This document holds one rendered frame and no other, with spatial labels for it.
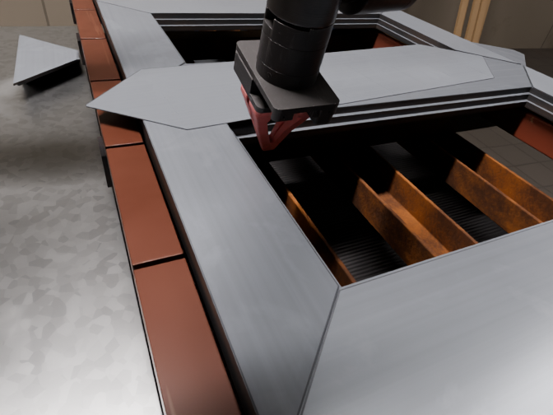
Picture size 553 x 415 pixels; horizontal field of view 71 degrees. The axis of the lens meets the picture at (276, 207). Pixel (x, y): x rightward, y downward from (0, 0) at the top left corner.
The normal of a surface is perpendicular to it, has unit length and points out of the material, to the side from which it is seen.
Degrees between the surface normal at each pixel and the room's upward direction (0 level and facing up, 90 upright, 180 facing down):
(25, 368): 0
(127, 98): 0
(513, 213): 90
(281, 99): 13
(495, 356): 0
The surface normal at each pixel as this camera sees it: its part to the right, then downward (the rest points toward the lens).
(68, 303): 0.11, -0.76
